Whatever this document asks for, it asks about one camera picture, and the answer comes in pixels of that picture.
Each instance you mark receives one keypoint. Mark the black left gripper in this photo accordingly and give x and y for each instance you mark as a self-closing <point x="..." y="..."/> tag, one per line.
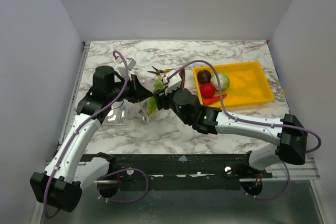
<point x="138" y="91"/>

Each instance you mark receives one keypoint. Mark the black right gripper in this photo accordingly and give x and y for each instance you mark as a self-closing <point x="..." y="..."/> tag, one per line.
<point x="160" y="99"/>

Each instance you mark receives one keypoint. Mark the green grape bunch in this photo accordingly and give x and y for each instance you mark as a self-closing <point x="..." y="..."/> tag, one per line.
<point x="151" y="102"/>

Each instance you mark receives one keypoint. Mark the clear zip top bag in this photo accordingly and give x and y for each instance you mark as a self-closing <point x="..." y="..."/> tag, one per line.
<point x="146" y="110"/>

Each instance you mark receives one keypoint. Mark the red tomato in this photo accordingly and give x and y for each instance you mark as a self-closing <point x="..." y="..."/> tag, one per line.
<point x="207" y="90"/>

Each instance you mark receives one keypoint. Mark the orange red chili pepper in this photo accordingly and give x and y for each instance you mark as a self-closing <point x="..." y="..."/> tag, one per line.
<point x="214" y="99"/>

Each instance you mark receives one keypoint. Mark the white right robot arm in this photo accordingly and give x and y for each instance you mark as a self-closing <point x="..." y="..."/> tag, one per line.
<point x="286" y="139"/>

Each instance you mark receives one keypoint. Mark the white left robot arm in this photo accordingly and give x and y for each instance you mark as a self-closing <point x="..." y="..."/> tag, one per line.
<point x="60" y="185"/>

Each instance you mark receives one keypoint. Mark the clear plastic screw box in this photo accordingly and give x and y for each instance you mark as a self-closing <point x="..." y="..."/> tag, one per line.
<point x="118" y="114"/>

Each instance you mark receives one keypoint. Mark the red black utility knife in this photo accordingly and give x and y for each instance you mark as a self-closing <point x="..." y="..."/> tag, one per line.
<point x="182" y="75"/>

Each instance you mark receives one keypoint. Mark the dark red onion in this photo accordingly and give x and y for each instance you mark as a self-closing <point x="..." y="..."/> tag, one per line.
<point x="204" y="76"/>

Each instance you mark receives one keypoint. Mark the pale green cabbage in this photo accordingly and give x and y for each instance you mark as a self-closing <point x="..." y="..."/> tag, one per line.
<point x="223" y="79"/>

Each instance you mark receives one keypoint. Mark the yellow plastic tray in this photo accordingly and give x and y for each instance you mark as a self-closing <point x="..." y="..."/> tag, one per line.
<point x="248" y="84"/>

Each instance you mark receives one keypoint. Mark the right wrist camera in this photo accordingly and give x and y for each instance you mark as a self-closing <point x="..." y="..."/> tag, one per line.
<point x="171" y="81"/>

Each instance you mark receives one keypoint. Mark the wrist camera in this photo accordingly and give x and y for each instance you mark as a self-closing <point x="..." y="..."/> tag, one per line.
<point x="127" y="65"/>
<point x="171" y="81"/>

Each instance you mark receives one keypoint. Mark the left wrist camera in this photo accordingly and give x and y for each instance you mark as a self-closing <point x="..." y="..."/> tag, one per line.
<point x="127" y="65"/>

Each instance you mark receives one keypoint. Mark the yellow handled pliers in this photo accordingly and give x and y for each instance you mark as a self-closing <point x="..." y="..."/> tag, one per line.
<point x="159" y="72"/>

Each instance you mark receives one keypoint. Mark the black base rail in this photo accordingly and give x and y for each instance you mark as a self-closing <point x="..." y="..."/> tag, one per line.
<point x="175" y="172"/>

